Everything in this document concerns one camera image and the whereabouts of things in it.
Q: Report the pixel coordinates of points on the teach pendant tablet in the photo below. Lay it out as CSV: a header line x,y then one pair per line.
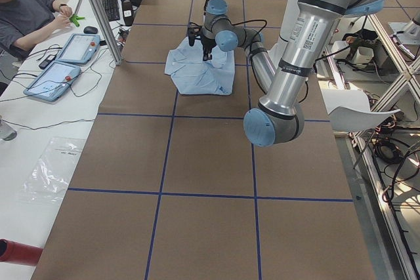
x,y
79,49
53,81

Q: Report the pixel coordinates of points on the black keyboard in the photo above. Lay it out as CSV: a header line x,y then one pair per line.
x,y
111,9

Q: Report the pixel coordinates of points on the upper teach pendant tablet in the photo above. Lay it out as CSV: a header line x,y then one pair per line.
x,y
79,49

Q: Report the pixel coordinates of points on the light blue button-up shirt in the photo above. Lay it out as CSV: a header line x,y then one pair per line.
x,y
192,75

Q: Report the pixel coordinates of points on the black computer mouse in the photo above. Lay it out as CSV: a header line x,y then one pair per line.
x,y
90,30

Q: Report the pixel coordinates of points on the clear plastic bag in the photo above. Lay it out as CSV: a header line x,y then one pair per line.
x,y
49,180

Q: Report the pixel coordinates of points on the seated person grey shirt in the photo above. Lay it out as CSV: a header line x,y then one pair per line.
x,y
26,23

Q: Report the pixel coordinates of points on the white curved paper sheet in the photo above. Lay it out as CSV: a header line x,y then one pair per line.
x,y
349,110

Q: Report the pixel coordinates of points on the red cylinder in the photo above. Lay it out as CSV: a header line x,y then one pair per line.
x,y
19,253

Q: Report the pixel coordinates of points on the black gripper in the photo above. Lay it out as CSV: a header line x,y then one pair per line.
x,y
207,42

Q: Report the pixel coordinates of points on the lower teach pendant tablet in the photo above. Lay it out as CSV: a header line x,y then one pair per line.
x,y
53,81

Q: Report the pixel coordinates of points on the aluminium frame post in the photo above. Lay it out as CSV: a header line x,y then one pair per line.
x,y
106,30

